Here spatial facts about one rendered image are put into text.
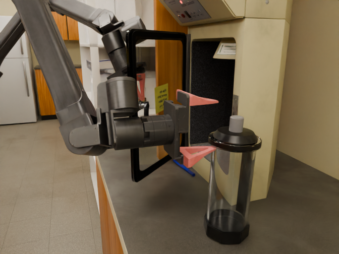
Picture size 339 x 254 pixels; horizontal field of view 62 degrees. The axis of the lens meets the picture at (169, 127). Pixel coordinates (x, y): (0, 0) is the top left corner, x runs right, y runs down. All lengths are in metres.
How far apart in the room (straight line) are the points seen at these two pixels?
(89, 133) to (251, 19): 0.43
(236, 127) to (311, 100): 0.58
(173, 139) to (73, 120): 0.18
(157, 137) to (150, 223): 0.28
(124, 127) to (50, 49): 0.21
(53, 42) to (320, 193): 0.80
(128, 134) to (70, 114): 0.11
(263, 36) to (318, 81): 0.44
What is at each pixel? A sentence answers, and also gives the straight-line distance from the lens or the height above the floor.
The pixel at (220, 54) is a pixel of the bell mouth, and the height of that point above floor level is 1.33.
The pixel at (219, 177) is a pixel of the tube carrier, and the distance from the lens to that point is 0.60.
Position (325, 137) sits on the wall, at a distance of 1.11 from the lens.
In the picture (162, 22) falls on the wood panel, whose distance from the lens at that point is 1.00.
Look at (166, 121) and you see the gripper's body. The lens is 0.51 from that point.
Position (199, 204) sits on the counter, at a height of 0.94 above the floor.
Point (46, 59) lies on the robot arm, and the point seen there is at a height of 1.33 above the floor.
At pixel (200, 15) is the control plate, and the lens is 0.80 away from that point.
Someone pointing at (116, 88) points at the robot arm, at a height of 1.28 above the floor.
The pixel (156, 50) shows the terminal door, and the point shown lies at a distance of 0.80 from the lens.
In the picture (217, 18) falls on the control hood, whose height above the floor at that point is 1.41.
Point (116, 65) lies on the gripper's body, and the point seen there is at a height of 1.30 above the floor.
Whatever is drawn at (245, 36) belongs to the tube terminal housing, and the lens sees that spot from 0.69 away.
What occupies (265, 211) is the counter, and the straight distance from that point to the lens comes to 0.80.
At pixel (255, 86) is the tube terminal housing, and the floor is 1.26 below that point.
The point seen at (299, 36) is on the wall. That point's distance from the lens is 1.18.
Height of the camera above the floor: 1.35
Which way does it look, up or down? 16 degrees down
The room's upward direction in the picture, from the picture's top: straight up
